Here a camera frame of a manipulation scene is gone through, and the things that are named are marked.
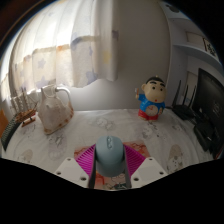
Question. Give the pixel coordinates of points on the black router with antennas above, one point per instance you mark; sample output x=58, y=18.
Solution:
x=183, y=110

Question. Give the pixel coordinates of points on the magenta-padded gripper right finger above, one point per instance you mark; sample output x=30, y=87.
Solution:
x=148, y=170

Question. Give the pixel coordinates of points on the cartoon boy figurine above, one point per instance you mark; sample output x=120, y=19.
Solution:
x=151, y=100

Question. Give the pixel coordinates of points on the wooden sailing ship model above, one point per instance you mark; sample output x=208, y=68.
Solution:
x=25, y=115

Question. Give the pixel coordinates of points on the white printed tablecloth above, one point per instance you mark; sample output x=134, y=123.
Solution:
x=100, y=125

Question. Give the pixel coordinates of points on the white star-print curtain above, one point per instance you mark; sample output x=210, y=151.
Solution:
x=60, y=43

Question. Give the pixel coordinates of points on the white shelf unit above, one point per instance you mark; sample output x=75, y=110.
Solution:
x=186, y=46

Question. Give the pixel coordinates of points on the black monitor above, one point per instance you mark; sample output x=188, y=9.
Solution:
x=211, y=100

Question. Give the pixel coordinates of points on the light blue computer mouse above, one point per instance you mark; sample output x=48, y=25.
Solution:
x=110, y=156

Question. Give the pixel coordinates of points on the small black box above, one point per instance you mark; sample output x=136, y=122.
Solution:
x=203, y=135

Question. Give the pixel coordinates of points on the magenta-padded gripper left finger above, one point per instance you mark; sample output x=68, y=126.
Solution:
x=71, y=170

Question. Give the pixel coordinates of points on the large white conch shell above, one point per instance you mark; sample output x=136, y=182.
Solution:
x=53, y=111

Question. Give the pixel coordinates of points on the black computer keyboard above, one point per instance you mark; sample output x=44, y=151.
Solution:
x=8, y=133

